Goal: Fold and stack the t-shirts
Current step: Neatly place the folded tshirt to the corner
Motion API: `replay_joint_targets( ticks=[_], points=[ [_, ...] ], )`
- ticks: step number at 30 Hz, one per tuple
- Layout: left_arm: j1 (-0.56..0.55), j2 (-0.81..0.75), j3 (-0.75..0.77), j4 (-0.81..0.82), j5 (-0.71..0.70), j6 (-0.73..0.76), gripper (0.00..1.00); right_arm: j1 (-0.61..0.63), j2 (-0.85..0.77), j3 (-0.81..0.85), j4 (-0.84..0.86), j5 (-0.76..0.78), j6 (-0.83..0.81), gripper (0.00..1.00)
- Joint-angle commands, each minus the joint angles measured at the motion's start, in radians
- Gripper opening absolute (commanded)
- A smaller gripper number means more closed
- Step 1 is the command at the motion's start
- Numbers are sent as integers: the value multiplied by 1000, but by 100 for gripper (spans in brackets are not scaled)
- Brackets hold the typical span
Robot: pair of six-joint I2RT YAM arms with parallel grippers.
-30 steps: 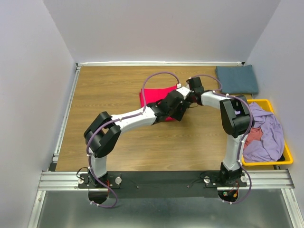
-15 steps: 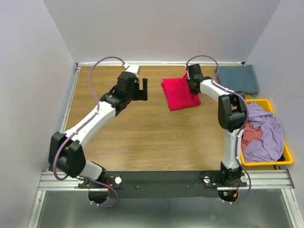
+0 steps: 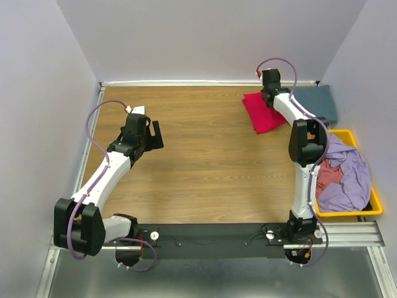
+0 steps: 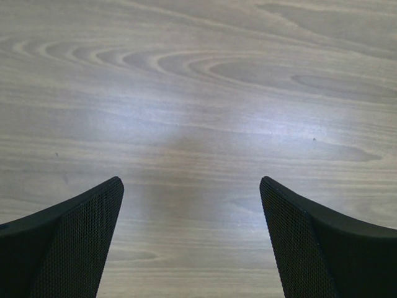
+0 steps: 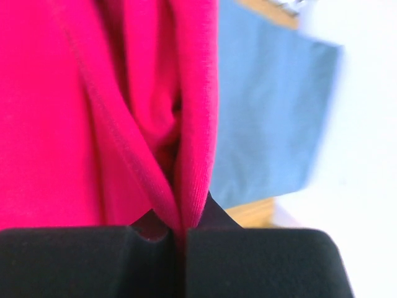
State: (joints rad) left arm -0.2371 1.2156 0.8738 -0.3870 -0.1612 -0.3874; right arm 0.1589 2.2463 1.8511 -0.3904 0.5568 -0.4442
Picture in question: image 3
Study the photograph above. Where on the pink garment in bin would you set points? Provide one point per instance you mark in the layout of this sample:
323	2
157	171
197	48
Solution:
327	175

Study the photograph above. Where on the aluminium front rail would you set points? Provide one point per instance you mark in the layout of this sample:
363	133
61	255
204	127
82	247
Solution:
350	237

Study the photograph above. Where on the aluminium rail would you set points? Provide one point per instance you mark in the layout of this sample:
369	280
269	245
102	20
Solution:
88	130
350	237

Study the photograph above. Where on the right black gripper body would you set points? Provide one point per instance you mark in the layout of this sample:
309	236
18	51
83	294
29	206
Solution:
263	92

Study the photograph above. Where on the aluminium left side rail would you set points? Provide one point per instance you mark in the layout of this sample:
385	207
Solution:
88	130

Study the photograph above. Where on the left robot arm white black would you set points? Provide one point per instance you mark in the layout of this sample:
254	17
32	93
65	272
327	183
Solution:
78	222

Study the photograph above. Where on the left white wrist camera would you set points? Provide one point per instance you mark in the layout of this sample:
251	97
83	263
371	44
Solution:
137	121

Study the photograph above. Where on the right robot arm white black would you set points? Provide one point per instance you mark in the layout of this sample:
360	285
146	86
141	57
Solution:
307	148

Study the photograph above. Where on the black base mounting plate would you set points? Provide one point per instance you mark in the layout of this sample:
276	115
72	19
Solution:
216	241

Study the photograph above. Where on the folded grey-blue t shirt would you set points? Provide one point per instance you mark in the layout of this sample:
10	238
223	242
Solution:
318	101

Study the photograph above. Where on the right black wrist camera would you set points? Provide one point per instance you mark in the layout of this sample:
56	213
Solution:
270	79

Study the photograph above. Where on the red t shirt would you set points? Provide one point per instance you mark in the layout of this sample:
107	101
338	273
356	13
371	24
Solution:
263	118

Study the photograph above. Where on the yellow plastic bin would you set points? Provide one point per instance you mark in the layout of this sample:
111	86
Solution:
374	206

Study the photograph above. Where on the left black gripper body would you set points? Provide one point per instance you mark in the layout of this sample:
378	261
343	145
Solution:
150	142

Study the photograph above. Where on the lavender t shirt in bin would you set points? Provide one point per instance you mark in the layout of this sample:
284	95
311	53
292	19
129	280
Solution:
354	191

